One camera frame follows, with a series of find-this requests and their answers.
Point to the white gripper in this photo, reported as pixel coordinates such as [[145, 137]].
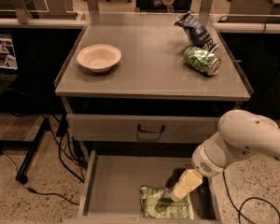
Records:
[[204, 161]]

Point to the green jalapeno chip bag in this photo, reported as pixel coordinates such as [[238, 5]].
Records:
[[157, 203]]

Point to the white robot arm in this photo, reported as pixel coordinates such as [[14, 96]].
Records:
[[240, 134]]

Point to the open middle drawer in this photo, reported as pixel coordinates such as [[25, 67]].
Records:
[[111, 192]]

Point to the grey drawer cabinet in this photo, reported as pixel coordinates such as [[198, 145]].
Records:
[[149, 80]]

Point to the blue chip bag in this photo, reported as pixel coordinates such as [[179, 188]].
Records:
[[196, 32]]

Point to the green soda can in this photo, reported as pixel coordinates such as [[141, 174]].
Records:
[[202, 61]]

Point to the white bowl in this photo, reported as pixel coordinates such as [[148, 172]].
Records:
[[99, 58]]

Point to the black laptop stand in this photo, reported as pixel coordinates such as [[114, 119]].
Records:
[[29, 146]]

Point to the laptop on stand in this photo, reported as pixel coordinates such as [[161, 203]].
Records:
[[8, 61]]

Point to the upper drawer with handle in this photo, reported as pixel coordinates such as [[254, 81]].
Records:
[[154, 129]]

